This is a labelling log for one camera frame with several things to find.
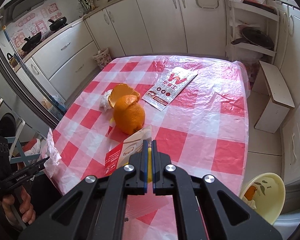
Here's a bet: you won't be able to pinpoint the black pan with lid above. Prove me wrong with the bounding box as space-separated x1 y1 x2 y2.
231 27 275 50

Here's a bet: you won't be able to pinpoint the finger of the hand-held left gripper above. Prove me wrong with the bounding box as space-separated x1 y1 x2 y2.
30 165 46 178
27 156 51 168

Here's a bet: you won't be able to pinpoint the black wok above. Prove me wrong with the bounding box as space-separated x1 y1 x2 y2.
22 32 43 52
48 16 68 30

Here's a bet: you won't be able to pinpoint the grey sliding door frame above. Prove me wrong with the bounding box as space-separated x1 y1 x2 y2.
0 22 63 128

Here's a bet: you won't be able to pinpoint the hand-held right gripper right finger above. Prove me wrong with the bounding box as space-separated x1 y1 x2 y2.
152 139 282 240

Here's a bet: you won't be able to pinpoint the person's left hand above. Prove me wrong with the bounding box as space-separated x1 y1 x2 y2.
2 187 36 228

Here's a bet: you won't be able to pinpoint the white storage rack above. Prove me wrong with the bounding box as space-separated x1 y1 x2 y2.
226 0 280 64

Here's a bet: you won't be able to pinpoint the crumpled white tissue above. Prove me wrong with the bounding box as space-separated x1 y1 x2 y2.
99 91 114 110

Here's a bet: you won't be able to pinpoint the red white sneaker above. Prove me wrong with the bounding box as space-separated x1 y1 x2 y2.
22 138 42 158

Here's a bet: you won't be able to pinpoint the orange peel piece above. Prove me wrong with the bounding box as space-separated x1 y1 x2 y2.
108 83 142 109
244 185 257 200

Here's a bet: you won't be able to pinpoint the pale yellow plastic basin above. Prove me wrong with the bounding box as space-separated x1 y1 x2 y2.
240 172 286 225

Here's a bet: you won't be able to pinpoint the blue white shoe rack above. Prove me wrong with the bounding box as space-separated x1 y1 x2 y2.
0 110 42 167

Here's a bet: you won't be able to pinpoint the white two-drawer base cabinet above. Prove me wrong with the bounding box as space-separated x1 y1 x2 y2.
15 21 100 100

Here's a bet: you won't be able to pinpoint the white step stool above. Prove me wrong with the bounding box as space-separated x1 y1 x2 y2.
254 60 295 133

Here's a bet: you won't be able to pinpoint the white base cabinet with doors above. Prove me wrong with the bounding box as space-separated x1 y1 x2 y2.
85 0 230 58

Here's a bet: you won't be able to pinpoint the printed foil food bag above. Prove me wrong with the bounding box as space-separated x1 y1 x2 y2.
142 66 199 112

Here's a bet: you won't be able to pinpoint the hollow orange peel shell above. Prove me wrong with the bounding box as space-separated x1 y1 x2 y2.
114 94 146 135

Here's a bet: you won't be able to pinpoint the pink wall stickers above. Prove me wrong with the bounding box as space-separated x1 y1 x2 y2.
7 2 65 53

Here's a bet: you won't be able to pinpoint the white cabinet with small drawers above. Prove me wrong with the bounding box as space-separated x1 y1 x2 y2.
265 0 300 205

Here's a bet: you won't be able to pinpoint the utensil holder with utensils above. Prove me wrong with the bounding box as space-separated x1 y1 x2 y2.
76 0 95 15

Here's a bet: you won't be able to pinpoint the floral waste basket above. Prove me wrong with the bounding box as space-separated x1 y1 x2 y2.
94 48 113 69

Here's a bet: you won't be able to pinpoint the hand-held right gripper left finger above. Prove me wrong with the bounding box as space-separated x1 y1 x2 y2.
17 139 149 240

